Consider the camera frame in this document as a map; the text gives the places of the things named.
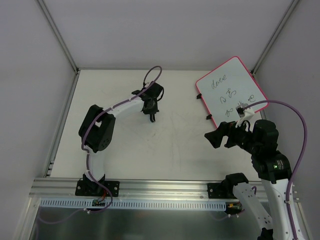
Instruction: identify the aluminium corner post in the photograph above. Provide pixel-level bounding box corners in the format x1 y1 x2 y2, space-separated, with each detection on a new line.
250 0 301 77
35 0 79 74

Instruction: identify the white slotted cable duct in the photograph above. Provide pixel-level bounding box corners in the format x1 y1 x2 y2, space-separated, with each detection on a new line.
39 198 227 212

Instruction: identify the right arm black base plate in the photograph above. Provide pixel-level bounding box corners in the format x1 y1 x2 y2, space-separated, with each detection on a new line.
206 182 236 199

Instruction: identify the right aluminium corner post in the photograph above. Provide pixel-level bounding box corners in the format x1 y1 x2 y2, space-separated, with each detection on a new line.
250 0 301 77

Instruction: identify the pink framed whiteboard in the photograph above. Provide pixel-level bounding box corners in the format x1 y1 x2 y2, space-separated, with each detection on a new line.
195 56 267 127

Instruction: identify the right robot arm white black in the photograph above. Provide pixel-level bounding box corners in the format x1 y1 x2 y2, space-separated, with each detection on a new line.
204 119 305 240

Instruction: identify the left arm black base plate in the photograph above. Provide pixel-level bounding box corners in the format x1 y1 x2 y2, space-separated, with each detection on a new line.
74 179 120 197

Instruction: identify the aluminium mounting rail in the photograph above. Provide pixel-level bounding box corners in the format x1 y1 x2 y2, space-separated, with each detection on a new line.
28 176 302 204

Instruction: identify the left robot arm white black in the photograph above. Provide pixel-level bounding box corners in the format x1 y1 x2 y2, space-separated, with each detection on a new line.
75 83 164 197

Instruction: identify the left aluminium corner post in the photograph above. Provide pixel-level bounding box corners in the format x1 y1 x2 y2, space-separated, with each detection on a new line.
35 0 79 74

